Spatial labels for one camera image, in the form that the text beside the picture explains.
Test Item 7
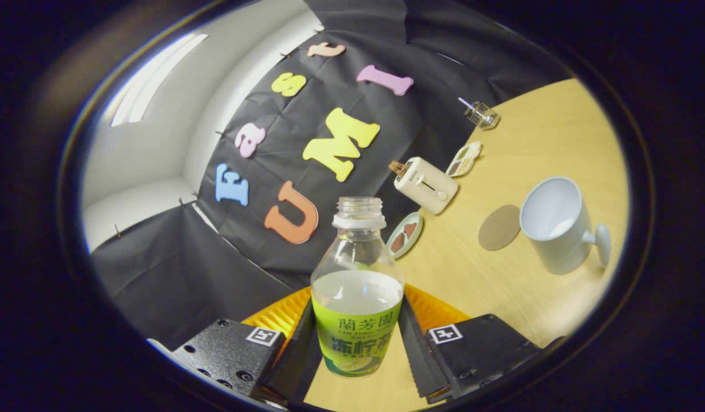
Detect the wooden table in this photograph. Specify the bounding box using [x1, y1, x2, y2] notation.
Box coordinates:
[304, 78, 631, 412]

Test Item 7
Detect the black backdrop cloth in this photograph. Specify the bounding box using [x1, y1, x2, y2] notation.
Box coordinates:
[89, 0, 571, 350]

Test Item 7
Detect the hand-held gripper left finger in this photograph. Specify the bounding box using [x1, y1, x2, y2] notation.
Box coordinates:
[172, 286, 322, 404]

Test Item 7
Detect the green label juice bottle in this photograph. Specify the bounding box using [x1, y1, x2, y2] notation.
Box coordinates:
[310, 196, 405, 378]

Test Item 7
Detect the white divided dish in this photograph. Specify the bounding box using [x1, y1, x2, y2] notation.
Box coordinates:
[446, 141, 482, 177]

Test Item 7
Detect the pale grey cup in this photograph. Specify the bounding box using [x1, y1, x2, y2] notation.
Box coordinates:
[520, 176, 612, 276]

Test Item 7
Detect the pale green plate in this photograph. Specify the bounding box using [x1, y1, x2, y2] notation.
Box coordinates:
[386, 212, 423, 260]

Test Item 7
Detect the ceiling light panel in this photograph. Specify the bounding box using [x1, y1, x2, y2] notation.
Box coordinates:
[111, 33, 209, 128]

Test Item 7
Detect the cream toaster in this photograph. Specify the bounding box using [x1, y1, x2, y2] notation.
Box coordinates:
[393, 157, 460, 215]

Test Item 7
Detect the round brown coaster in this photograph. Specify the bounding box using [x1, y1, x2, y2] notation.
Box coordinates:
[478, 205, 521, 251]

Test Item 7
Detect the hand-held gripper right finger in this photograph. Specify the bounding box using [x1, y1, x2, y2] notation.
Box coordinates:
[398, 284, 550, 404]

